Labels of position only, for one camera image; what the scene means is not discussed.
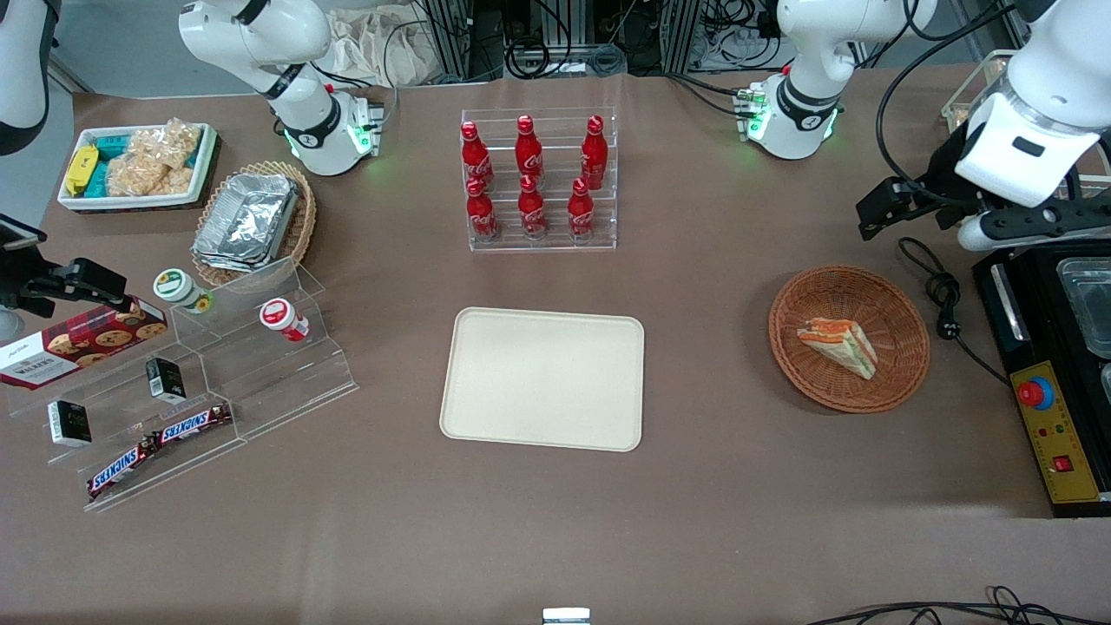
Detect cream cloth bag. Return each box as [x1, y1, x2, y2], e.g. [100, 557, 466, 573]
[323, 3, 437, 89]

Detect aluminium profile frame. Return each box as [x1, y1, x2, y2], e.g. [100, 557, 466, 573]
[415, 0, 706, 84]

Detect black floor cables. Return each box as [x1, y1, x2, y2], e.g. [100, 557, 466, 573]
[805, 585, 1111, 625]

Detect red cola bottle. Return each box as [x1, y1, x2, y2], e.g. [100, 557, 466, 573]
[517, 174, 549, 240]
[579, 115, 609, 190]
[459, 121, 495, 190]
[465, 177, 500, 243]
[567, 177, 597, 240]
[515, 114, 545, 185]

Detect clear plastic container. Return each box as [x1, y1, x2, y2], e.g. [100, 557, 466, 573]
[1055, 255, 1111, 361]

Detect black power cable with plug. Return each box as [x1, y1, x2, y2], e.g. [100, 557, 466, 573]
[897, 235, 1013, 388]

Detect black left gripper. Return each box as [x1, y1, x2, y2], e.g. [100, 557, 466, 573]
[857, 149, 990, 242]

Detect small black box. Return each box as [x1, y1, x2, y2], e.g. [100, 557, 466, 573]
[47, 399, 94, 449]
[145, 356, 187, 405]

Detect triangular sandwich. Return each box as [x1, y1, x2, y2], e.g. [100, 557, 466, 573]
[796, 317, 879, 382]

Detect bagged rice crackers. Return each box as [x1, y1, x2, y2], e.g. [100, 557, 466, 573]
[105, 118, 203, 198]

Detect green lid yogurt cup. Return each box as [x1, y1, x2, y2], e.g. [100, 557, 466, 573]
[153, 268, 214, 315]

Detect beige rectangular tray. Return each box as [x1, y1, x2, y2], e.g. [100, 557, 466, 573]
[438, 306, 646, 453]

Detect red Walkers cookie box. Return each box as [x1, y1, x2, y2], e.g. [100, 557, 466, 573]
[0, 297, 169, 391]

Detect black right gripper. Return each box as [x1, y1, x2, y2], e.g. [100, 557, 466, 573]
[0, 252, 131, 320]

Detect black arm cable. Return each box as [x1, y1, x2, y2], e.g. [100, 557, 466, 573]
[875, 0, 1018, 202]

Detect clear acrylic stepped shelf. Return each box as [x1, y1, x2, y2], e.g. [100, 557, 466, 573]
[7, 255, 360, 514]

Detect white rectangular snack bin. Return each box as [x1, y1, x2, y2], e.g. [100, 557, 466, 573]
[56, 122, 220, 214]

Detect clear box with wooden rim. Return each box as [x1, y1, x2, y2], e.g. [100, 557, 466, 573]
[941, 49, 1018, 133]

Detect clear acrylic bottle rack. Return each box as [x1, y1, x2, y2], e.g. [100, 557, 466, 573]
[459, 106, 620, 253]

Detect teal snack pack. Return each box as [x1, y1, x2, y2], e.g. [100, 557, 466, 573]
[87, 134, 133, 198]

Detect Snickers chocolate bar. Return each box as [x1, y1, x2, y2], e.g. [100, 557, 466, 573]
[154, 403, 234, 447]
[86, 438, 161, 501]

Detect brown round wicker basket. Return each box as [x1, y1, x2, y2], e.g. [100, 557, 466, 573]
[768, 265, 931, 415]

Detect red lid yogurt cup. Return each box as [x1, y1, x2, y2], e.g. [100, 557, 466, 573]
[259, 298, 311, 343]

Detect yellow snack pack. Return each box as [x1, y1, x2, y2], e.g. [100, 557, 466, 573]
[64, 145, 100, 197]

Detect stacked aluminium foil containers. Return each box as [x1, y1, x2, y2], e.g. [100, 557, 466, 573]
[192, 172, 301, 273]

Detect black machine with yellow panel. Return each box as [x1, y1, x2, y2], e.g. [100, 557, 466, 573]
[971, 241, 1111, 519]

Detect coiled black cables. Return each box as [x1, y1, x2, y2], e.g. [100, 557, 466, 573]
[502, 0, 629, 81]

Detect tan oval wicker basket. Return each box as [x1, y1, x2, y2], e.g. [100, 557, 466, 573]
[192, 160, 319, 288]

